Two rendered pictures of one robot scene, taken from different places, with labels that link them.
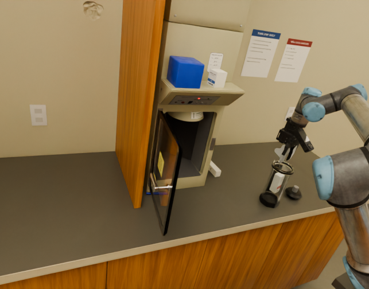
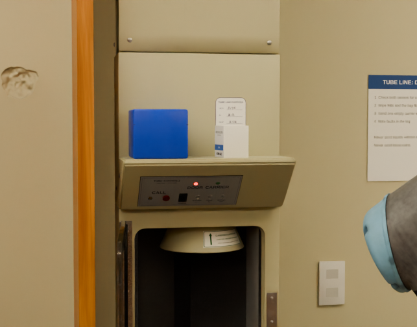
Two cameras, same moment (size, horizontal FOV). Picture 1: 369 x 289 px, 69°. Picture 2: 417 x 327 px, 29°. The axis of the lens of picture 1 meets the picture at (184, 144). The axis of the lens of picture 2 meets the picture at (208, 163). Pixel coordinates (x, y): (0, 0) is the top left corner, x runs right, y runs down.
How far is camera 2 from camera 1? 69 cm
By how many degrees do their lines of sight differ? 30
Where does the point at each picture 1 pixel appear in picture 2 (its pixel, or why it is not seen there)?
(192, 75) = (165, 133)
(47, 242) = not seen: outside the picture
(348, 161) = (409, 185)
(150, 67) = (79, 125)
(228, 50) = (255, 91)
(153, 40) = (80, 76)
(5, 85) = not seen: outside the picture
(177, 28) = (137, 61)
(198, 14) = (174, 32)
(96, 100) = (28, 260)
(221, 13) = (220, 25)
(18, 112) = not seen: outside the picture
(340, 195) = (413, 258)
